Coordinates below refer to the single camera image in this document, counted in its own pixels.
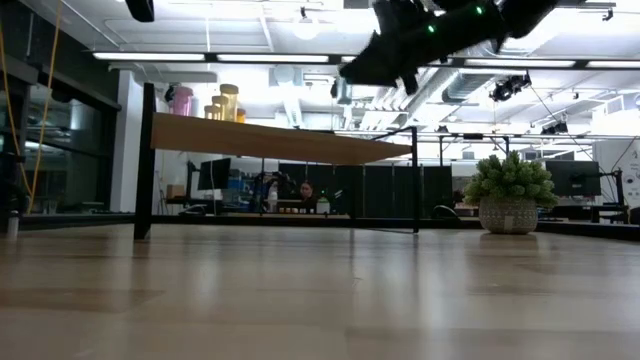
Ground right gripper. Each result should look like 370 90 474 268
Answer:
339 0 509 96

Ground green plant in patterned pot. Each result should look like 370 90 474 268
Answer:
462 150 559 235

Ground black track spotlight pair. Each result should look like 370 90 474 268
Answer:
539 121 570 136

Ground black office chair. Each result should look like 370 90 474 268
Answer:
430 203 459 220

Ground yellow medicine bottle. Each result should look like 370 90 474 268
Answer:
211 94 230 121
219 83 240 123

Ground wooden shelf with black frame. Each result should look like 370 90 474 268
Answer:
133 82 421 241

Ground black track spotlight cluster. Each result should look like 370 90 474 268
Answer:
488 73 532 104

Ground white globe ceiling lamp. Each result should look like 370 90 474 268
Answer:
292 17 321 41

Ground pink medicine bottle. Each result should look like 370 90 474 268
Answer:
172 85 195 117

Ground black table edge rail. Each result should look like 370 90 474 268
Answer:
0 212 640 242

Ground wide black computer monitor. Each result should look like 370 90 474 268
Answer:
544 159 602 198

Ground black room divider panels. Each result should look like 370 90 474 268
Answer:
277 163 454 219

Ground white poster board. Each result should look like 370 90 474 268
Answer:
592 139 640 209

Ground yellow hanging cable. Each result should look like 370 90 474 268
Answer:
27 0 64 214

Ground silver ventilation duct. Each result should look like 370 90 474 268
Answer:
442 39 546 105

